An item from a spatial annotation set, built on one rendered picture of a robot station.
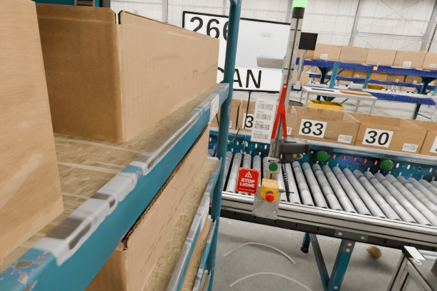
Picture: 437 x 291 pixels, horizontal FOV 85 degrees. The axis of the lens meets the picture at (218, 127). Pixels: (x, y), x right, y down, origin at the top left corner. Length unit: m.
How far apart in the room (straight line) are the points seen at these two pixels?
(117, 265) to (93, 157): 0.13
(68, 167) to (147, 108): 0.09
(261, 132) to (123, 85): 0.89
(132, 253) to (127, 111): 0.15
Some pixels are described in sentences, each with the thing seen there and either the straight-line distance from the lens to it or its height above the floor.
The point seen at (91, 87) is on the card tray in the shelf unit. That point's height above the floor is 1.38.
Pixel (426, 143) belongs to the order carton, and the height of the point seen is 0.96.
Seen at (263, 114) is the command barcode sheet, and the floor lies 1.17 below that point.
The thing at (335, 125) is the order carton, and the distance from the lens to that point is 1.74.
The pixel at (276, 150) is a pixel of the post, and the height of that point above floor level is 1.02.
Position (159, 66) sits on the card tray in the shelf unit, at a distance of 0.25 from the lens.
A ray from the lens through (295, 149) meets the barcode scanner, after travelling 1.02.
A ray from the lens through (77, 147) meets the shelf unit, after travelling 0.21.
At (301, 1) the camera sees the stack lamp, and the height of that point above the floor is 1.61.
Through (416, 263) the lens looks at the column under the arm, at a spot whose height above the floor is 0.76.
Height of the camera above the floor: 1.42
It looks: 18 degrees down
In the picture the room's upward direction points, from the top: 5 degrees clockwise
